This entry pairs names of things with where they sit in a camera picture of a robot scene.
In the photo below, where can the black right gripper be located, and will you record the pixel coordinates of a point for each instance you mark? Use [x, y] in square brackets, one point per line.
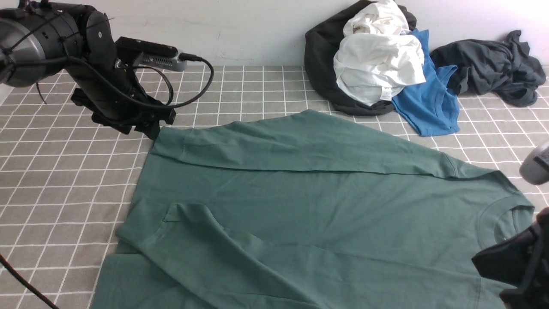
[521, 261]

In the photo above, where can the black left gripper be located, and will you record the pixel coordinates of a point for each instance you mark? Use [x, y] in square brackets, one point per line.
[116, 98]

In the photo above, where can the green long-sleeved shirt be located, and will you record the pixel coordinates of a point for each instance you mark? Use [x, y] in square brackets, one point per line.
[307, 211]

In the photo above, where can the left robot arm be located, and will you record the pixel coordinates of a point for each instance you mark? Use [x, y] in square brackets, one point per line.
[41, 38]

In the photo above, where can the blue shirt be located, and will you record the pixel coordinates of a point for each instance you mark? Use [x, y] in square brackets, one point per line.
[431, 108]

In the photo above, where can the dark grey crumpled shirt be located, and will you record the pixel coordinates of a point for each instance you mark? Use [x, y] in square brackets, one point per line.
[504, 68]

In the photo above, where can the white shirt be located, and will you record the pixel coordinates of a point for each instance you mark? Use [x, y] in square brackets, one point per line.
[378, 56]

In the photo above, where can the grey checked tablecloth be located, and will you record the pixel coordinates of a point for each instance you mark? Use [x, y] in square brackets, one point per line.
[66, 182]

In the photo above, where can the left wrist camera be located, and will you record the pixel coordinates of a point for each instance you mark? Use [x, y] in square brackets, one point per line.
[135, 52]

